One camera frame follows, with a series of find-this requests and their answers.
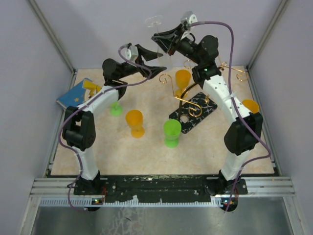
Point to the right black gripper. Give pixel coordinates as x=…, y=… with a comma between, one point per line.
x=170, y=41

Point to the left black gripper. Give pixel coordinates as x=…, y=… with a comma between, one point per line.
x=147, y=54

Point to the green goblet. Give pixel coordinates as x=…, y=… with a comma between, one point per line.
x=116, y=109
x=172, y=130

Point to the gold wine glass rack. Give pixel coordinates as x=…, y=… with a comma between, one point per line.
x=195, y=110

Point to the orange goblet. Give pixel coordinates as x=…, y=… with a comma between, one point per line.
x=251, y=105
x=182, y=81
x=134, y=119

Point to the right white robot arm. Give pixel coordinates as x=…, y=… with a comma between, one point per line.
x=245, y=127

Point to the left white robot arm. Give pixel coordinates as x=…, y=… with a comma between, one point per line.
x=78, y=128

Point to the blue yellow box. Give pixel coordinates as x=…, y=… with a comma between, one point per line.
x=78, y=94

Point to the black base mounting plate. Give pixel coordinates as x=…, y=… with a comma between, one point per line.
x=96, y=187

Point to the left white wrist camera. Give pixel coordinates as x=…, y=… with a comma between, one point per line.
x=131, y=53

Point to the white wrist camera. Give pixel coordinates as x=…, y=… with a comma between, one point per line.
x=188, y=18
x=131, y=53

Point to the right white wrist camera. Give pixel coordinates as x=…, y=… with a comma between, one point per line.
x=188, y=18

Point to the aluminium frame rail front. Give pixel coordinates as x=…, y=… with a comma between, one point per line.
x=250, y=186

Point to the white cable duct strip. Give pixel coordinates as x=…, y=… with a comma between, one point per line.
x=90, y=202

